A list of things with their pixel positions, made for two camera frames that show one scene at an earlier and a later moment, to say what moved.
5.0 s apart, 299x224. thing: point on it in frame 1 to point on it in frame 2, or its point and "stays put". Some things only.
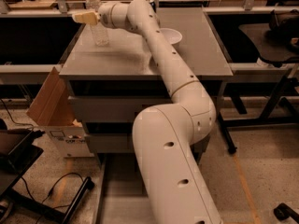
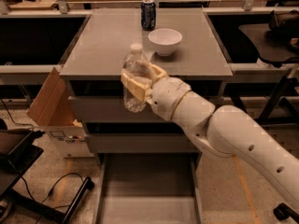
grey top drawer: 112,108 stays put
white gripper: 104,16 to 167,97
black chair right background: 277,41 stays put
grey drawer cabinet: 111,84 stays put
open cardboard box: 53,108 stays put
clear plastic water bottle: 100,35 to 136,65
